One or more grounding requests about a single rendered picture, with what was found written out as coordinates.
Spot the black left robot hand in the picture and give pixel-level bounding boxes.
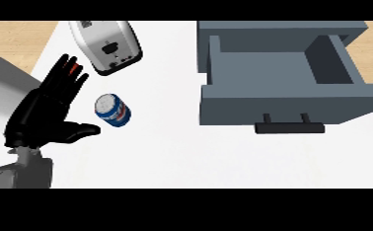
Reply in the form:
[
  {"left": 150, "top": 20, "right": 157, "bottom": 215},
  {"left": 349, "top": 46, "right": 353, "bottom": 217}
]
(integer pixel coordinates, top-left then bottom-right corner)
[{"left": 2, "top": 53, "right": 101, "bottom": 150}]

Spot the black drawer handle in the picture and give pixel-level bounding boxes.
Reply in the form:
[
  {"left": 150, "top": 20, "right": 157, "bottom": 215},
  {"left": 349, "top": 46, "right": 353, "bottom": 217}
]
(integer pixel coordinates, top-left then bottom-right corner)
[{"left": 253, "top": 113, "right": 325, "bottom": 135}]

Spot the grey open drawer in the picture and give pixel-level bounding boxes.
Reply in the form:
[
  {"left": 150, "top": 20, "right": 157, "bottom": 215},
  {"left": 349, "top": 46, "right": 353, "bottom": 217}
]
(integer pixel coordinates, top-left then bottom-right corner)
[{"left": 197, "top": 35, "right": 373, "bottom": 126}]

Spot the silver and black appliance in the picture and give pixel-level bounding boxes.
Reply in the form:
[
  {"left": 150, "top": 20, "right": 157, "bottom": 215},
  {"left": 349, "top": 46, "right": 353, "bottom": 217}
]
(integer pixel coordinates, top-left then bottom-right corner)
[{"left": 66, "top": 21, "right": 144, "bottom": 77}]

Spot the blue and white can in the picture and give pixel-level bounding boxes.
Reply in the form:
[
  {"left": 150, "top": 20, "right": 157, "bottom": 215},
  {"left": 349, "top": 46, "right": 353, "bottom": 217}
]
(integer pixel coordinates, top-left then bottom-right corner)
[{"left": 92, "top": 93, "right": 132, "bottom": 128}]

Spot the grey cabinet body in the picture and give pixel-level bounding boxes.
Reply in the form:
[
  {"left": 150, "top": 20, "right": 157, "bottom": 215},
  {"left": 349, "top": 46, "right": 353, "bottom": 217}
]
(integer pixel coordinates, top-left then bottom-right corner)
[{"left": 195, "top": 21, "right": 369, "bottom": 75}]

